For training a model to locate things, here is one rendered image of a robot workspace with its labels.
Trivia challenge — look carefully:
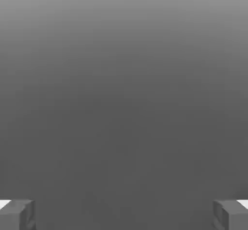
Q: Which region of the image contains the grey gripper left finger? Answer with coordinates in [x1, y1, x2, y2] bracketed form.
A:
[0, 199, 36, 230]

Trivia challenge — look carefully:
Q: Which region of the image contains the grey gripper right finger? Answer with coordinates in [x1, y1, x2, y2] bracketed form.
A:
[212, 199, 248, 230]

